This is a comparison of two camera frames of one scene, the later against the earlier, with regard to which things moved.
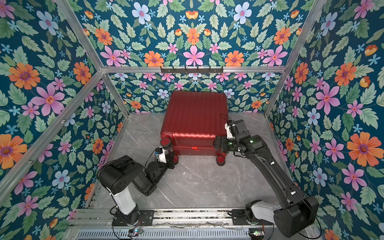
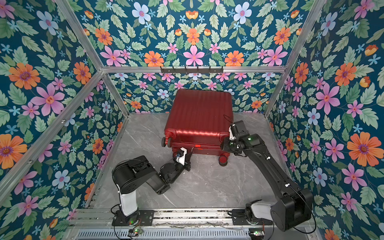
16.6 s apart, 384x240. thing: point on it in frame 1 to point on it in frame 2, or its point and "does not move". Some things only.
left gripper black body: x=162 y=168 to x=180 y=169
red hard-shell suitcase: x=191 y=120 does not move
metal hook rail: x=192 y=70 does not move
